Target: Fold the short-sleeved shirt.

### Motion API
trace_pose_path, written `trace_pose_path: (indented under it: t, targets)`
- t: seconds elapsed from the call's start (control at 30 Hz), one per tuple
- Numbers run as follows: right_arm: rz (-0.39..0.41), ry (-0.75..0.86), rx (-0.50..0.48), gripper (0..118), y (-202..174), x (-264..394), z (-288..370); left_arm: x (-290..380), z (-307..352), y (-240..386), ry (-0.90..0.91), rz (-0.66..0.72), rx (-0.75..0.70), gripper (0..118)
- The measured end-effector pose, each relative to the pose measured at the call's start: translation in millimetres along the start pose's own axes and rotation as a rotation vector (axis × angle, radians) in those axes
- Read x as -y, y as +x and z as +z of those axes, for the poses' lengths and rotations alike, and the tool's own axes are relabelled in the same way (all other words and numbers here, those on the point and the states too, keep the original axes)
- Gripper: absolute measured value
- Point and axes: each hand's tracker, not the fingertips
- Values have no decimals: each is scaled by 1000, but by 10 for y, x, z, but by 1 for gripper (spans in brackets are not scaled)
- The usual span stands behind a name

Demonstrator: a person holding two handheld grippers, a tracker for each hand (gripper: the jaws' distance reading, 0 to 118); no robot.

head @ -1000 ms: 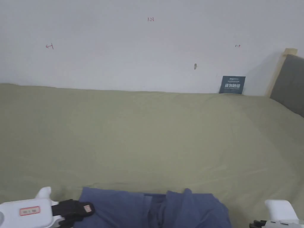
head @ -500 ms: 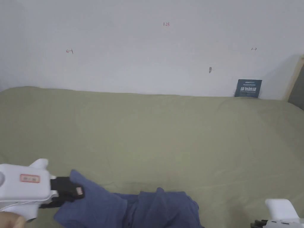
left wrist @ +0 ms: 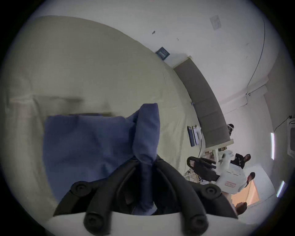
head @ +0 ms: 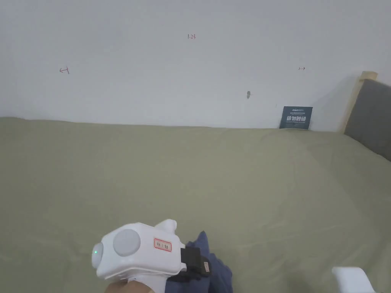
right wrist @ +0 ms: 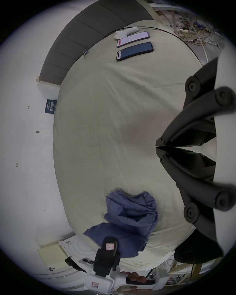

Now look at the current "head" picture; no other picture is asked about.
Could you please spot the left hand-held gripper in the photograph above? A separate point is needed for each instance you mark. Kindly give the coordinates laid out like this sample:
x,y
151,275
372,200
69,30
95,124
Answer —
x,y
137,250

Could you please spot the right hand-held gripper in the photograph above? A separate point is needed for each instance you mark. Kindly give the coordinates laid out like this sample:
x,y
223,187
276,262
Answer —
x,y
351,279

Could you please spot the dark blue shirt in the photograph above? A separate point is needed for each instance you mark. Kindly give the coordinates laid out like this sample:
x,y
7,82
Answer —
x,y
213,268

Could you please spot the person's left hand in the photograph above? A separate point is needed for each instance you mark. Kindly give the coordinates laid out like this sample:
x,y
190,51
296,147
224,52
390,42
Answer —
x,y
129,287

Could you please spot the bed with pale green sheet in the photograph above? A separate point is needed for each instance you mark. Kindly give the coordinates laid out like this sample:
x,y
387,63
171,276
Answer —
x,y
213,183

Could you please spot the grey padded headboard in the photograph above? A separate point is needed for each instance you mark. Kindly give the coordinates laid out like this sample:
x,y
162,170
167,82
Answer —
x,y
371,116

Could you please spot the dark blue card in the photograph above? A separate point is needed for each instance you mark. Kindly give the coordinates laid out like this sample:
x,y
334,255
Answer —
x,y
295,117

